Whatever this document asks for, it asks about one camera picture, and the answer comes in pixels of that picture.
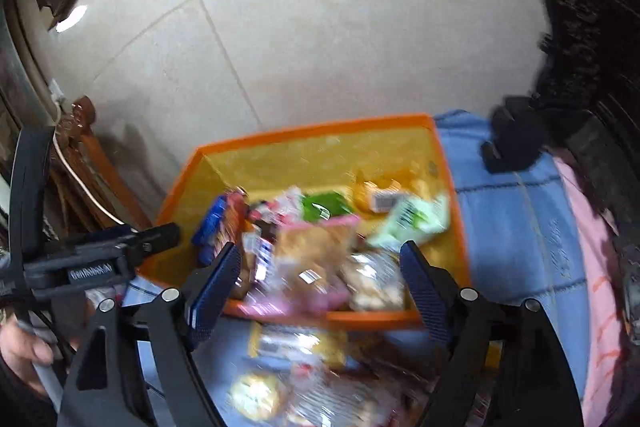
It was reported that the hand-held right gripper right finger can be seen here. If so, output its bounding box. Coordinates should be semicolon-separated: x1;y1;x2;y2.
399;239;585;427

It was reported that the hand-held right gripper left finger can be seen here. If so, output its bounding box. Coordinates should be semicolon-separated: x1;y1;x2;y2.
56;241;244;427

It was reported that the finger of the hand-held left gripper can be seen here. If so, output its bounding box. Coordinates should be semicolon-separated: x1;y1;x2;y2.
9;127;55;268
132;222;182;260

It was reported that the strawberry print snack packet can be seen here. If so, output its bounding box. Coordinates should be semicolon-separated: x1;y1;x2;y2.
250;188;307;228

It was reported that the orange cardboard box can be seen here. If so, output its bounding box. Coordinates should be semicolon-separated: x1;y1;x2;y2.
135;114;473;330

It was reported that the person's left forearm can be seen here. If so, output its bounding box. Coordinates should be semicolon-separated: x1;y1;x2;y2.
0;369;58;427

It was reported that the person's left hand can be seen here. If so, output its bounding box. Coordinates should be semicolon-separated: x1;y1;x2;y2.
0;317;56;395

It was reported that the blue snack packet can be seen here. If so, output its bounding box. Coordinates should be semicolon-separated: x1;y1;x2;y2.
192;194;231;265

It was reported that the clear bag of cookies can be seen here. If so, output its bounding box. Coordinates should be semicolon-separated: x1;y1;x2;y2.
340;249;406;313

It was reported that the pale green snack packet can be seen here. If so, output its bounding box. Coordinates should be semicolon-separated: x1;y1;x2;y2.
367;193;451;250

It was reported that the red snack packet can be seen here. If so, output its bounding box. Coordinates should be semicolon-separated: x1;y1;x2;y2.
215;189;248;258

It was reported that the brown wooden chair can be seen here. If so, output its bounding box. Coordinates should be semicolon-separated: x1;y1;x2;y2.
47;96;153;233

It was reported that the tan snack packet pink edge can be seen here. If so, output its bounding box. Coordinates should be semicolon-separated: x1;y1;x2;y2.
242;214;361;315

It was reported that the pile of mixed snack packets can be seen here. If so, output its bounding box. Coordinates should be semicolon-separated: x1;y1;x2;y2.
227;322;501;427

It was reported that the yellow snack packet white label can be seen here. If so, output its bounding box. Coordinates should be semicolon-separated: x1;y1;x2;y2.
352;177;431;212

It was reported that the blue quilted blanket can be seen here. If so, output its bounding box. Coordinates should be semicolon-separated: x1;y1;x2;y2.
122;109;588;427

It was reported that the pink cloth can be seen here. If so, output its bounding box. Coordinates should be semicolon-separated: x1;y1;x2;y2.
555;152;631;427

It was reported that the dark carved wooden furniture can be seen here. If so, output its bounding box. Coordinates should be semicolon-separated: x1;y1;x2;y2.
532;0;640;427

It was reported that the white cable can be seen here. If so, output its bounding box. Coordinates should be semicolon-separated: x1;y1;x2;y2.
52;99;126;225

